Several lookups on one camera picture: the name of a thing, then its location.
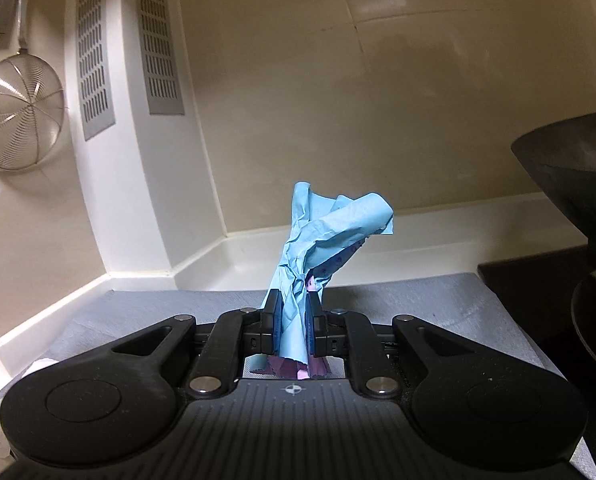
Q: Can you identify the grey counter mat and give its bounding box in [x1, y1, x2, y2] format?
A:
[8, 272, 595, 480]

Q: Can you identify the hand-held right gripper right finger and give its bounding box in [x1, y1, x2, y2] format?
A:
[305, 290, 484, 397]

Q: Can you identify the black pan support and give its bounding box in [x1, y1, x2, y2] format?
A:
[570, 264, 596, 377]

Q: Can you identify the tall grey vent grille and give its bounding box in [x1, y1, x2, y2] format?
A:
[75, 0, 117, 142]
[136, 0, 185, 116]

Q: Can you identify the metal mesh strainer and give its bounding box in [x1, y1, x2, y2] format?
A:
[0, 0, 66, 172]

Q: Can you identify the blue paper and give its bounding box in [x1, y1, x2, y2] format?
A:
[249, 181, 395, 381]

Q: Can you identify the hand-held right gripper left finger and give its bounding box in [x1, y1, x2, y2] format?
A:
[110, 287, 283, 397]

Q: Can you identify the black wok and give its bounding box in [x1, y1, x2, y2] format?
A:
[510, 110, 596, 257]

